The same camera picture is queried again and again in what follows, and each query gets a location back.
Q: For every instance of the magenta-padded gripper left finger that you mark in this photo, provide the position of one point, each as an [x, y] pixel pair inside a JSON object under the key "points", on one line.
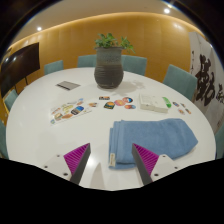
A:
{"points": [[77, 159]]}

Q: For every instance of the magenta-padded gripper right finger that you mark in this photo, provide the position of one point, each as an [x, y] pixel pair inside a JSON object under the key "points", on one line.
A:
{"points": [[146, 160]]}

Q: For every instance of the blue towel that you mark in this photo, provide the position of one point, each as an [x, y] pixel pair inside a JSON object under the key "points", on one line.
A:
{"points": [[156, 136]]}

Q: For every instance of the white sheet of colourful stickers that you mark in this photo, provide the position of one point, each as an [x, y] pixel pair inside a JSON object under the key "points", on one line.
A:
{"points": [[68, 111]]}

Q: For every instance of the small orange sticker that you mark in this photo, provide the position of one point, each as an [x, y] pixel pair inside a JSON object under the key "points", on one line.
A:
{"points": [[93, 104]]}

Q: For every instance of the white flat box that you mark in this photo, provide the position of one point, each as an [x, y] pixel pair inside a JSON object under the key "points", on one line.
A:
{"points": [[152, 103]]}

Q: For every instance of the small round sticker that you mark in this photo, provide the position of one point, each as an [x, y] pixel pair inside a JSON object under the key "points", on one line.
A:
{"points": [[188, 111], [182, 105], [175, 104], [181, 111]]}

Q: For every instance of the small green block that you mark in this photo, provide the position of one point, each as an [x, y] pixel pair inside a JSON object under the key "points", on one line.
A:
{"points": [[167, 102]]}

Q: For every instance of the dark square sticker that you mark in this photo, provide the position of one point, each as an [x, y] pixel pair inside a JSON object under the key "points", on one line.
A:
{"points": [[109, 105]]}

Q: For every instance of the pink round sticker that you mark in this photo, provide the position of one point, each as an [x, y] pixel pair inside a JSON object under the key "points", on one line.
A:
{"points": [[119, 102]]}

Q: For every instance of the small dark rectangular sticker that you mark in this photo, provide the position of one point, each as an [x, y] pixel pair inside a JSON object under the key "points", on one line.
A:
{"points": [[104, 98]]}

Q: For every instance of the grey flat notebook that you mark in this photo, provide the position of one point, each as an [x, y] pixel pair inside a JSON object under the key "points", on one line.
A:
{"points": [[67, 85]]}

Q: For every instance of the teal chairs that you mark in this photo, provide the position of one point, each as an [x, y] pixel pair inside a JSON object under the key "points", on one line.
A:
{"points": [[180, 80]]}

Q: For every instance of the green plant in grey pot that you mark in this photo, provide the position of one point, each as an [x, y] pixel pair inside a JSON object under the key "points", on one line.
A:
{"points": [[109, 71]]}

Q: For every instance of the white folding screen with calligraphy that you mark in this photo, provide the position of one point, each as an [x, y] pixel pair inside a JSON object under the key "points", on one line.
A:
{"points": [[206, 83]]}

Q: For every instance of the black television on stand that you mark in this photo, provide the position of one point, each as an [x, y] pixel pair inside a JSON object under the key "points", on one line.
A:
{"points": [[18, 66]]}

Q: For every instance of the round ceiling lights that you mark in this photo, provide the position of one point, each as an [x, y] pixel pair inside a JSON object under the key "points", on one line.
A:
{"points": [[166, 10]]}

